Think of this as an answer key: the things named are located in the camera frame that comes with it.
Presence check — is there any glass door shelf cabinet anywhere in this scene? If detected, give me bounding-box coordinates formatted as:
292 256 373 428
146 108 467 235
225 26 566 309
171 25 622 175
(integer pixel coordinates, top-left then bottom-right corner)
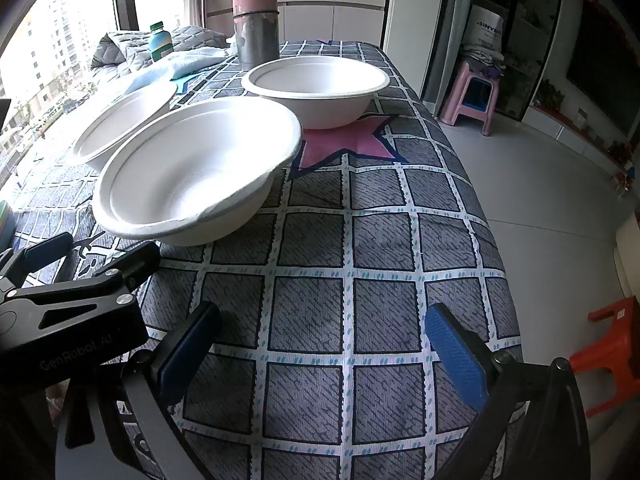
450 0 566 121

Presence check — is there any green capped bottle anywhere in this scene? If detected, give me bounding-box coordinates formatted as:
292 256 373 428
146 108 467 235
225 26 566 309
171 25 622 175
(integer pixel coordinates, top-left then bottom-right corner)
149 21 174 65

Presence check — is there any folded cloths pile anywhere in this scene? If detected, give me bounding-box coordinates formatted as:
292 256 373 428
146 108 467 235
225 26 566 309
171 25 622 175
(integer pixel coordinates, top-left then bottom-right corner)
460 45 506 81

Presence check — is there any white paper bowl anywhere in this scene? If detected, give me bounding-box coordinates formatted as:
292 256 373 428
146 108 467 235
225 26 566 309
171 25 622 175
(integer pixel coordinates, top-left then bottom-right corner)
71 81 178 173
92 97 305 247
241 56 391 131

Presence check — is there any light blue towel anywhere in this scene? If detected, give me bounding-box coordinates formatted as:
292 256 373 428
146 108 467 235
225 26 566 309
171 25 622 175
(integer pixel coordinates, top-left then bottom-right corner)
117 47 236 93

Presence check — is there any grey and pink pillar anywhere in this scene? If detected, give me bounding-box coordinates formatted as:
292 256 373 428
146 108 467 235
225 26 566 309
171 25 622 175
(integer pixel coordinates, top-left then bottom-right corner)
231 0 280 72

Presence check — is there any white cabinet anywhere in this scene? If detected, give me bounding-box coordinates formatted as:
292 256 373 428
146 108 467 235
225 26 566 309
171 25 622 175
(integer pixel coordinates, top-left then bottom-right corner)
205 0 393 48

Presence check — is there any cream round bin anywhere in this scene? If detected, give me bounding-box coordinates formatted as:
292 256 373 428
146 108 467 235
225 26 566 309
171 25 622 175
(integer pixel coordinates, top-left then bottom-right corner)
614 207 640 306

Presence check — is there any pink plastic stool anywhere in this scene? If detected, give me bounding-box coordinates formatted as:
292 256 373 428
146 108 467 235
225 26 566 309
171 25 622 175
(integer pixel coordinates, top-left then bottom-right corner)
437 60 503 137

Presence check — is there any grey quilted blanket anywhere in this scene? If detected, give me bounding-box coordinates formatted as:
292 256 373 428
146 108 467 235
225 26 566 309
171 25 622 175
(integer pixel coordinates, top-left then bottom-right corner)
90 25 236 78

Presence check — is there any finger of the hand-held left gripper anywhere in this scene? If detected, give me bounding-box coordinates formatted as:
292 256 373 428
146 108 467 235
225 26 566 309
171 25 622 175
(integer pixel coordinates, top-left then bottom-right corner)
0 241 162 333
0 232 73 291

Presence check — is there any white television console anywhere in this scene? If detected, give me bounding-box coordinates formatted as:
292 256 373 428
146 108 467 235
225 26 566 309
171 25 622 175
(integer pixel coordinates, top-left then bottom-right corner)
522 105 640 176

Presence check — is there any white printed bag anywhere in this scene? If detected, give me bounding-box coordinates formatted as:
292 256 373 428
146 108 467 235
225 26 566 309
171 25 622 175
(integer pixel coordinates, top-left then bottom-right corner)
467 5 506 53

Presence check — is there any dark television screen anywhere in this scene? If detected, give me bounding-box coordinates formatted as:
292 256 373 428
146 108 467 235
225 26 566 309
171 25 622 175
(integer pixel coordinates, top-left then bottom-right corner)
565 0 640 136

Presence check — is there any red plastic stool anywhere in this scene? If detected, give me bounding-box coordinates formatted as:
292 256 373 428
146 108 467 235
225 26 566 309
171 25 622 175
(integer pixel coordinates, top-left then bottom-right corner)
570 296 640 418

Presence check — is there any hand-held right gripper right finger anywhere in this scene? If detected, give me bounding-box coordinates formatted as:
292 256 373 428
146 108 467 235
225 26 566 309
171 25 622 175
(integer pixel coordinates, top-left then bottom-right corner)
425 302 592 480

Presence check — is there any grey checked star tablecloth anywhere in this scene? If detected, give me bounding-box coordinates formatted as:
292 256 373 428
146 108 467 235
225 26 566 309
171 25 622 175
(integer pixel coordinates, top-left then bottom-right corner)
0 40 523 480

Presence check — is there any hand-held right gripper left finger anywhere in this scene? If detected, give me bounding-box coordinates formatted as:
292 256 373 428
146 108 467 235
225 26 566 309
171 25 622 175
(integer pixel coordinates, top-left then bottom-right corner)
55 301 223 480

